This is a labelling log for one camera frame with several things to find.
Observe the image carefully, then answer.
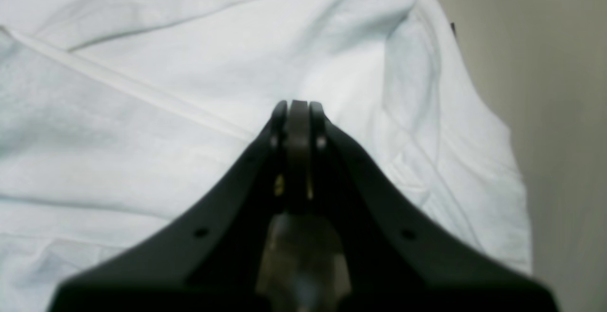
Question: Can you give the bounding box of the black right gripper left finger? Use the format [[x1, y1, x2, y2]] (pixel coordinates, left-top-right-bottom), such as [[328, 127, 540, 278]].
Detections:
[[51, 101, 299, 312]]

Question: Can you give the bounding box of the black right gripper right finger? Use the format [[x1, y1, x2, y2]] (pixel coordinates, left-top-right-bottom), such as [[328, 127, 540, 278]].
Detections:
[[298, 101, 557, 312]]

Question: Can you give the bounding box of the white printed T-shirt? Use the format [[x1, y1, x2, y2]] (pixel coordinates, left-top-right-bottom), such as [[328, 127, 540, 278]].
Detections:
[[0, 0, 533, 312]]

